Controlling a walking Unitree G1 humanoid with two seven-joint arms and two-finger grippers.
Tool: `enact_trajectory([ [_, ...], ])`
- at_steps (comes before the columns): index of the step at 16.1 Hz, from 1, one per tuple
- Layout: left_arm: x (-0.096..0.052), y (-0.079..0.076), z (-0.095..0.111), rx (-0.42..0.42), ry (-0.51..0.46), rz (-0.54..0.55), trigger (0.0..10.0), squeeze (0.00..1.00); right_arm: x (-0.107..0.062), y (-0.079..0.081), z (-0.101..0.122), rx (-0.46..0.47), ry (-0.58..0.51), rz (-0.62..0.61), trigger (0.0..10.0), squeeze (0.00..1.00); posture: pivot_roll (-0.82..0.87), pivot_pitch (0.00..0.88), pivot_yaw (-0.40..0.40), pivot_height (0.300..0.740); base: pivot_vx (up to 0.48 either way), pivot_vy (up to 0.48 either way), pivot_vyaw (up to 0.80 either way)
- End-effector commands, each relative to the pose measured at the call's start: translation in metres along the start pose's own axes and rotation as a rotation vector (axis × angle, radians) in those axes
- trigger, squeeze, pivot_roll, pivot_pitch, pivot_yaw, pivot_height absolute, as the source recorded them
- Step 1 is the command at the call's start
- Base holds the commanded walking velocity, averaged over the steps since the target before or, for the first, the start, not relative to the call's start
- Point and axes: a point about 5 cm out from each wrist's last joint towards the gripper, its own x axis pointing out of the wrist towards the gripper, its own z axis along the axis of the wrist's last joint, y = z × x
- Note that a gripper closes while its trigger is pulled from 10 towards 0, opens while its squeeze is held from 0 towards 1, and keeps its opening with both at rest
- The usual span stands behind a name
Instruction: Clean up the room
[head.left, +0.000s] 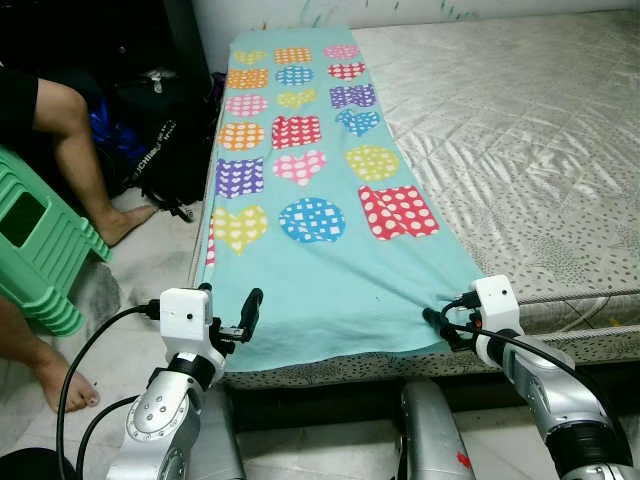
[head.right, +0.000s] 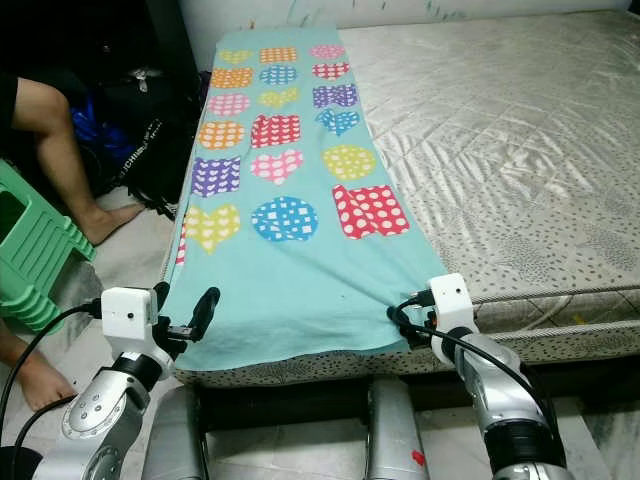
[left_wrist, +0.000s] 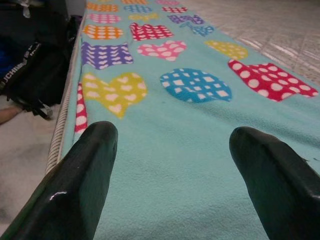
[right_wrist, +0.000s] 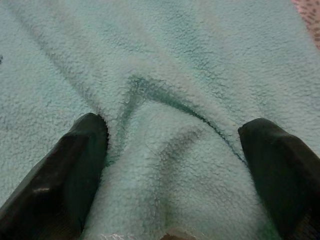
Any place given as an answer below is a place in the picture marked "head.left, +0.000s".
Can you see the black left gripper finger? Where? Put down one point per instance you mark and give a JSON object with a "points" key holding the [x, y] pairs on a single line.
{"points": [[203, 292], [252, 310]]}

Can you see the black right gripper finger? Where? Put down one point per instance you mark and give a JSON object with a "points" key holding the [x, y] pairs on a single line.
{"points": [[438, 322]]}

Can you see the teal blanket with dotted patches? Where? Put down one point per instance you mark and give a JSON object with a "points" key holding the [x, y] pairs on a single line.
{"points": [[330, 290]]}

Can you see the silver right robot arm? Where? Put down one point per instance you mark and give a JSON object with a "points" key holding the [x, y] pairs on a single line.
{"points": [[560, 400]]}

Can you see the silver left robot leg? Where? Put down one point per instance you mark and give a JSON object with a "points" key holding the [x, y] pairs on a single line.
{"points": [[215, 440]]}

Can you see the silver robot leg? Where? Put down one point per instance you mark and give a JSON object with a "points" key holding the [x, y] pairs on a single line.
{"points": [[215, 440], [435, 435]]}

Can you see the silver right robot leg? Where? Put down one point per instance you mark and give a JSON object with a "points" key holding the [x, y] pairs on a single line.
{"points": [[435, 435]]}

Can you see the black backpack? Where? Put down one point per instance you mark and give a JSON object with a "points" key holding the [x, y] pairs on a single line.
{"points": [[175, 140]]}

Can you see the green plastic stool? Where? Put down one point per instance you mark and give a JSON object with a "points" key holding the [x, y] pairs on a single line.
{"points": [[45, 250]]}

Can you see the white quilted mattress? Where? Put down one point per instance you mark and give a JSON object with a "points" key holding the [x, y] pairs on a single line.
{"points": [[530, 150]]}

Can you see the blue cloth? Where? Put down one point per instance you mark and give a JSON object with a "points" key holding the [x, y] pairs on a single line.
{"points": [[115, 130]]}

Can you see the black round object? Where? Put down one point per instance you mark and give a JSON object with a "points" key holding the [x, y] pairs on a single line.
{"points": [[35, 467]]}

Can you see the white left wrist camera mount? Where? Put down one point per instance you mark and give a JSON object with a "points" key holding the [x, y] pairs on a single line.
{"points": [[185, 315]]}

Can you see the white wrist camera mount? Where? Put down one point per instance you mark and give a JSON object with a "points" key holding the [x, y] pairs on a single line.
{"points": [[185, 315], [496, 300]]}

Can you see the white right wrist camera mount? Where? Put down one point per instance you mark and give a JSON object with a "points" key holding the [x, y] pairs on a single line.
{"points": [[496, 300]]}

